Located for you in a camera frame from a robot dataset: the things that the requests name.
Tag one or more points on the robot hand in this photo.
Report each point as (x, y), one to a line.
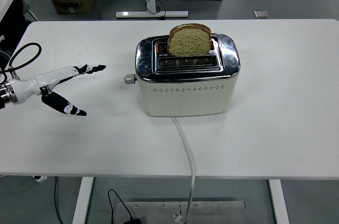
(47, 77)

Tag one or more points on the grey toaster lever knob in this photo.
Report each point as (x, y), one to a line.
(129, 79)

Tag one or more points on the cream and chrome toaster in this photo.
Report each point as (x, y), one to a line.
(185, 97)

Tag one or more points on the brown cardboard box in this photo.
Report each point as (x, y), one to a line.
(72, 3)

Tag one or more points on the white side desk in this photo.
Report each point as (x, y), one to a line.
(4, 3)

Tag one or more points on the small white clamp device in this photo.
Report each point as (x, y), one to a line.
(40, 179)

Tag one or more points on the white table leg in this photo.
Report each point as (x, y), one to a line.
(82, 202)
(279, 202)

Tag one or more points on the brown bread slice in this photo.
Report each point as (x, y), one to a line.
(189, 42)

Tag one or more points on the grey floor socket plate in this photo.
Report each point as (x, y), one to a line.
(261, 14)

